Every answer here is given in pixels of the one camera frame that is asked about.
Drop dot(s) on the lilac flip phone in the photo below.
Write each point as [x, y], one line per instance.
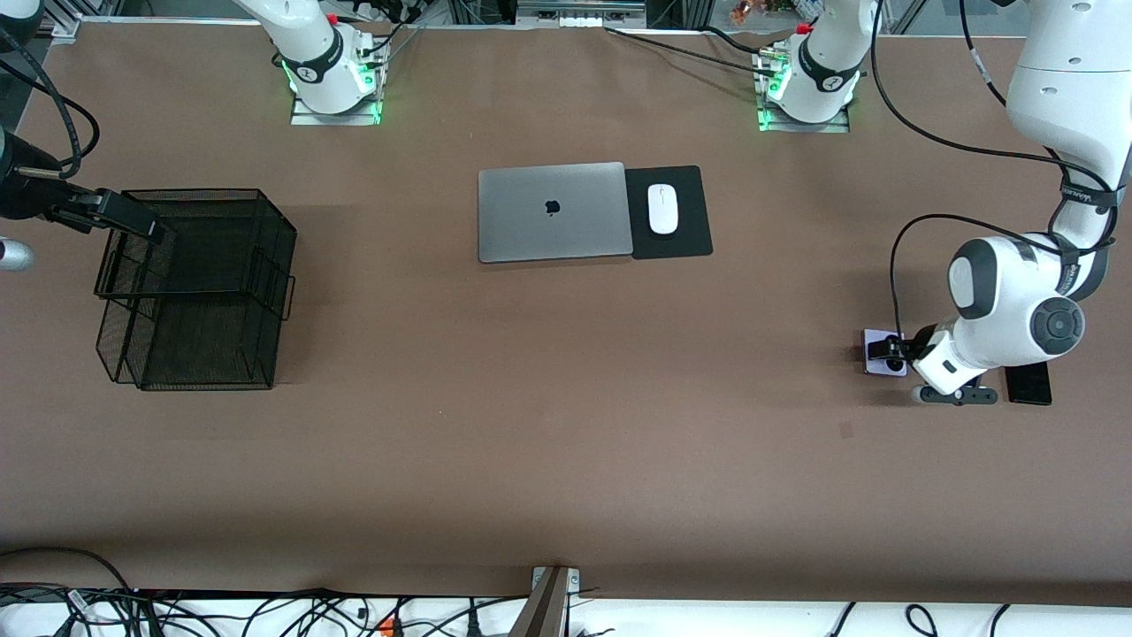
[874, 368]

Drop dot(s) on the grey closed laptop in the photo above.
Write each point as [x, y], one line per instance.
[531, 230]

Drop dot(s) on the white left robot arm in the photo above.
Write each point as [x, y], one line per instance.
[1017, 292]

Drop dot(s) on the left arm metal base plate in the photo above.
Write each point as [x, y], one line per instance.
[836, 126]

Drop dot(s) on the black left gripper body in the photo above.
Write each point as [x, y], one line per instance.
[917, 341]

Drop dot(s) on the grey metal camera post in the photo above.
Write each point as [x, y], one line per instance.
[544, 610]

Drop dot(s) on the aluminium frame corner bracket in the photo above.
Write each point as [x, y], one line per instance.
[66, 28]

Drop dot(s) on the white computer mouse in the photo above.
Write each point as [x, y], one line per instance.
[662, 212]

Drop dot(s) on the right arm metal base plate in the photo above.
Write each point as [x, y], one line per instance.
[305, 118]

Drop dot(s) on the black slab smartphone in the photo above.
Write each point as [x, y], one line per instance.
[1030, 389]

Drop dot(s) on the black mouse pad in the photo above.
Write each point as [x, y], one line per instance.
[694, 212]

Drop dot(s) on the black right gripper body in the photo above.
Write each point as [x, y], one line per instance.
[19, 200]

